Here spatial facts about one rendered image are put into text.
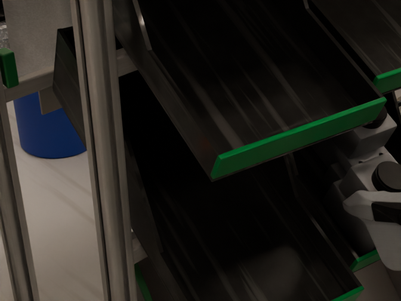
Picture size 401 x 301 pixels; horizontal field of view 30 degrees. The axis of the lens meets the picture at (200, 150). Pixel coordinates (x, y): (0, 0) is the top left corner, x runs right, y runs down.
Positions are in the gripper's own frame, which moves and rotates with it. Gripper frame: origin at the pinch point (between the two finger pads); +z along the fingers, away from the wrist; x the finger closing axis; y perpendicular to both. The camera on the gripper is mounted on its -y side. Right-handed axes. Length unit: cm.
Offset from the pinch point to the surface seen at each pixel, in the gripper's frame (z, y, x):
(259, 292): 1.3, 4.5, -12.6
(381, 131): 1.8, -3.8, 3.0
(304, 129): -9.5, -8.4, -12.7
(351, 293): -2.7, 6.0, -7.1
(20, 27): 82, -24, 0
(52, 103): 21.6, -12.5, -17.7
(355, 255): 0.0, 4.5, -3.9
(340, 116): -9.5, -8.5, -9.9
